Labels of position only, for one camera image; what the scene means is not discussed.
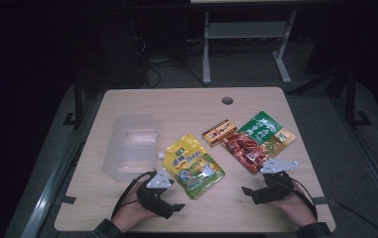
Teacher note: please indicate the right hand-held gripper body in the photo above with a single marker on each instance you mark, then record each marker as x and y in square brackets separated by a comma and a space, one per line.
[276, 188]

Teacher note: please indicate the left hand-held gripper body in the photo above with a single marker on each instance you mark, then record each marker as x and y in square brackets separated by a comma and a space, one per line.
[158, 180]

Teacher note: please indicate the yellow spout pouch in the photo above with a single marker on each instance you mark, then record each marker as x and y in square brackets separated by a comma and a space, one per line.
[189, 165]

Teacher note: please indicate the clear plastic container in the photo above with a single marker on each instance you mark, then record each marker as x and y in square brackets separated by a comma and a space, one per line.
[133, 148]

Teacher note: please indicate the green and red snack packet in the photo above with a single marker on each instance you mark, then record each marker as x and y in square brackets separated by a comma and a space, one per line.
[259, 139]

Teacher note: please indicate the small red and yellow box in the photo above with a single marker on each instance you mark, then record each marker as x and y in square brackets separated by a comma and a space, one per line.
[219, 133]

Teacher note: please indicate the person's right hand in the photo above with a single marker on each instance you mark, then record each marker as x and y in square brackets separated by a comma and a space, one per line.
[294, 208]

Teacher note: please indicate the person's left hand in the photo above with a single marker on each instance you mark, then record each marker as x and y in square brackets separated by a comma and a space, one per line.
[131, 213]

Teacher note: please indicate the black metal stand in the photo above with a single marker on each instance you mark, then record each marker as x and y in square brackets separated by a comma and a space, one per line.
[351, 99]
[77, 105]

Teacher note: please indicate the grey table edge bracket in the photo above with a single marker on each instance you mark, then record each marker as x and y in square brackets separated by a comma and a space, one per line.
[66, 199]
[323, 200]

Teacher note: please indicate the grey metal floor rail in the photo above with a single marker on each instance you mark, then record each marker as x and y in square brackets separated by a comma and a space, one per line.
[371, 168]
[49, 191]

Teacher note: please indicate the white metal desk frame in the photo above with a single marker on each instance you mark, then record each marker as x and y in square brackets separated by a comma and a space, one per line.
[246, 29]

